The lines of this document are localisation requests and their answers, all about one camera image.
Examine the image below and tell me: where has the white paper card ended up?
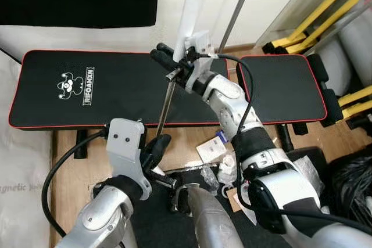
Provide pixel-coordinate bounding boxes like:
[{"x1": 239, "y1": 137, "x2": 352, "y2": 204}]
[{"x1": 196, "y1": 136, "x2": 228, "y2": 165}]

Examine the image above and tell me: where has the silver robot right leg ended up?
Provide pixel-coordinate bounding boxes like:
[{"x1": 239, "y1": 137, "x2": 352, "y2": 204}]
[{"x1": 169, "y1": 181, "x2": 246, "y2": 248}]

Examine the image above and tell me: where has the grey metal bar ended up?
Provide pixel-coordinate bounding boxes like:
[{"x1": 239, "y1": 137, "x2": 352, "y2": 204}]
[{"x1": 220, "y1": 0, "x2": 259, "y2": 54}]

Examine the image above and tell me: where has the white printed plastic sheet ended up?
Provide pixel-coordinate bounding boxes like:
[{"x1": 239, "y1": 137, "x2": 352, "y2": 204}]
[{"x1": 0, "y1": 51, "x2": 53, "y2": 248}]

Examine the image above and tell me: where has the grey foam sheet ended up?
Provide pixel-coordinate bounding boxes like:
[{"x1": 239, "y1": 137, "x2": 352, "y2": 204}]
[{"x1": 317, "y1": 10, "x2": 372, "y2": 98}]

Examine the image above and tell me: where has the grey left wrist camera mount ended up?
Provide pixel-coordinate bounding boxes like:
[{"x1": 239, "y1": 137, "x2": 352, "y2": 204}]
[{"x1": 106, "y1": 118, "x2": 153, "y2": 193}]

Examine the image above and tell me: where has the black trash bag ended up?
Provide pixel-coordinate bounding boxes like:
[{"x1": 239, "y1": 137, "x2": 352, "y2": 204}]
[{"x1": 325, "y1": 154, "x2": 372, "y2": 225}]

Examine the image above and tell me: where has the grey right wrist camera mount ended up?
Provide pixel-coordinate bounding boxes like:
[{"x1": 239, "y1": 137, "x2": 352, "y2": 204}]
[{"x1": 185, "y1": 30, "x2": 213, "y2": 69}]

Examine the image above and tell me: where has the yellow metal exercise frame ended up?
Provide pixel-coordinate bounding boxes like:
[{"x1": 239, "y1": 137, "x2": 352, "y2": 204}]
[{"x1": 262, "y1": 0, "x2": 372, "y2": 121}]

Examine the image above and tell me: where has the crumpled clear plastic film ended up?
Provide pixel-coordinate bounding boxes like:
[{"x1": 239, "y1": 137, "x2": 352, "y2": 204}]
[{"x1": 201, "y1": 166, "x2": 221, "y2": 195}]

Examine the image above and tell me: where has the large black bench pad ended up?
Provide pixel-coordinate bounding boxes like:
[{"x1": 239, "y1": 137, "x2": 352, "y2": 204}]
[{"x1": 8, "y1": 49, "x2": 233, "y2": 131}]

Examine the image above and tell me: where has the brown cardboard piece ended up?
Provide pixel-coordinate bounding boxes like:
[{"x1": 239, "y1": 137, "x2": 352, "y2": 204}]
[{"x1": 228, "y1": 187, "x2": 249, "y2": 214}]

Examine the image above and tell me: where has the white broom with metal pole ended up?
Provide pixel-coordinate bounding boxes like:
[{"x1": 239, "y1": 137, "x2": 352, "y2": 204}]
[{"x1": 152, "y1": 0, "x2": 208, "y2": 177}]

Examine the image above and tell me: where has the small clear plastic bag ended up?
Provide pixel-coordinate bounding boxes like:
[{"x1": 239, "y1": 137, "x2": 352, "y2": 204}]
[{"x1": 301, "y1": 155, "x2": 324, "y2": 195}]

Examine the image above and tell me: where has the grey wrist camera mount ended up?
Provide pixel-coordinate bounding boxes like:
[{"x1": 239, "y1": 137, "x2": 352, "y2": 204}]
[
  {"x1": 106, "y1": 118, "x2": 153, "y2": 193},
  {"x1": 185, "y1": 30, "x2": 213, "y2": 69}
]

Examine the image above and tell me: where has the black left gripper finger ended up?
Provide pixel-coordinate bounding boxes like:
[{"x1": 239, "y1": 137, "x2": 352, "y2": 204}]
[
  {"x1": 156, "y1": 134, "x2": 173, "y2": 170},
  {"x1": 142, "y1": 136, "x2": 160, "y2": 171}
]

